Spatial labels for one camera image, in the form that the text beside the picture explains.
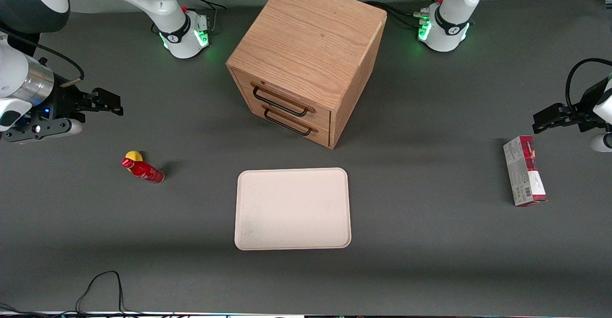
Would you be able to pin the wooden drawer front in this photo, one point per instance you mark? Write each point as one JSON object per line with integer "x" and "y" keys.
{"x": 299, "y": 129}
{"x": 291, "y": 95}

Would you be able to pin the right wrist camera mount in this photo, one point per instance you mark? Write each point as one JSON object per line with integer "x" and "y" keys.
{"x": 43, "y": 129}

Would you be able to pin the red plaid cardboard box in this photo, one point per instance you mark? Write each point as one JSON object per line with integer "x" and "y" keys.
{"x": 526, "y": 169}

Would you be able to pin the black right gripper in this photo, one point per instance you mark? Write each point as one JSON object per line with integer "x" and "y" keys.
{"x": 63, "y": 102}

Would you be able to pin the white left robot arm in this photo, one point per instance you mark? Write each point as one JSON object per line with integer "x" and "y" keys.
{"x": 452, "y": 26}

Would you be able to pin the wooden drawer cabinet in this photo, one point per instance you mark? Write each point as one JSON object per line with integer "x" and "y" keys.
{"x": 311, "y": 36}

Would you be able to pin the beige plastic tray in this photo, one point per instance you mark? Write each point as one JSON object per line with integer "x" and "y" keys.
{"x": 292, "y": 209}

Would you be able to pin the small yellow round object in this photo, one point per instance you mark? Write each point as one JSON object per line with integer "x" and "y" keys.
{"x": 134, "y": 155}

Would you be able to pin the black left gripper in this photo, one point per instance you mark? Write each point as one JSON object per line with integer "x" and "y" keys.
{"x": 584, "y": 111}

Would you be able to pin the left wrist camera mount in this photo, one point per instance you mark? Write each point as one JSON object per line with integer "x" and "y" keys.
{"x": 601, "y": 143}

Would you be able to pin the red coke bottle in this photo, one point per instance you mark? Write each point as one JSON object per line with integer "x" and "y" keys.
{"x": 146, "y": 170}

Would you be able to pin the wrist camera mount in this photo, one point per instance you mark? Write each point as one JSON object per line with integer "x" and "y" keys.
{"x": 601, "y": 143}
{"x": 43, "y": 129}

